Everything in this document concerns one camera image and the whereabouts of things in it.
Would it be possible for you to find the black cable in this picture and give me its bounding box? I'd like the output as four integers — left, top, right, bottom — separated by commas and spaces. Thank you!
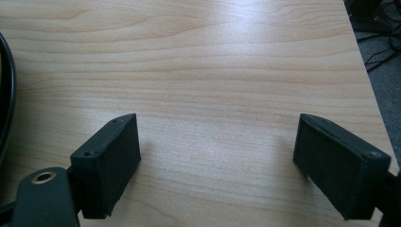
0, 32, 17, 165

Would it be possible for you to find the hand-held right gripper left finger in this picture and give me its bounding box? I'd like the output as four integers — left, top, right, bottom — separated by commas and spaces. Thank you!
69, 113, 142, 220

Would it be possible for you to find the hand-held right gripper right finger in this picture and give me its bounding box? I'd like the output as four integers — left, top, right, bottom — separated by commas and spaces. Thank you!
292, 113, 392, 221

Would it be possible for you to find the tangle of black cables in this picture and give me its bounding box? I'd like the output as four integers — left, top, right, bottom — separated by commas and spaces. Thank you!
343, 0, 401, 73

